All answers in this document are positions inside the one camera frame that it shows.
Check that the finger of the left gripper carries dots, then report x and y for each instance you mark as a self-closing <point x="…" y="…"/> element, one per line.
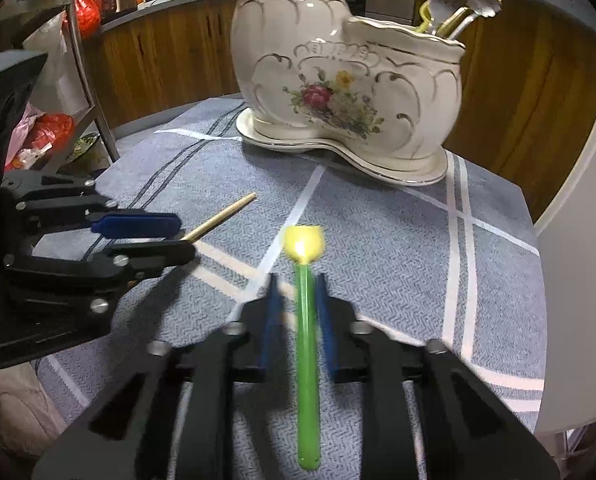
<point x="147" y="260"/>
<point x="134" y="224"/>

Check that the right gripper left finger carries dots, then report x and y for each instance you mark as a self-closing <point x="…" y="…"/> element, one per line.
<point x="241" y="350"/>

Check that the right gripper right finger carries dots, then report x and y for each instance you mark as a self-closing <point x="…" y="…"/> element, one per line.
<point x="347" y="355"/>

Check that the wooden chopstick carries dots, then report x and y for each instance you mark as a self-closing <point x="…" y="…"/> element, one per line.
<point x="209" y="225"/>

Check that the green yellow tulip spoon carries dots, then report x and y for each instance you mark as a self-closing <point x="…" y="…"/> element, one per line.
<point x="304" y="245"/>

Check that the silver flower-end spoon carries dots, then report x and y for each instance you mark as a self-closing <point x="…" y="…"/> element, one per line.
<point x="468" y="13"/>

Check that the metal storage shelf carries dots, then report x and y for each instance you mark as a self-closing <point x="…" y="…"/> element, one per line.
<point x="64" y="126"/>

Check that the red plastic bag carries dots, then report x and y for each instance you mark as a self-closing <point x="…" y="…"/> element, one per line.
<point x="89" y="16"/>

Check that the cream ceramic utensil holder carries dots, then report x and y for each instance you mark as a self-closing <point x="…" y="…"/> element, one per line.
<point x="377" y="93"/>

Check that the built-in oven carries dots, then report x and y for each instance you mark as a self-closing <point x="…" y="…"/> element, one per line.
<point x="399" y="11"/>

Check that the yellow tulip spoon in holder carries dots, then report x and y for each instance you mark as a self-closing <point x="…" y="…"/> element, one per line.
<point x="426" y="25"/>

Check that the gold fork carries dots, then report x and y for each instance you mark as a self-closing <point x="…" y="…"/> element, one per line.
<point x="445" y="25"/>

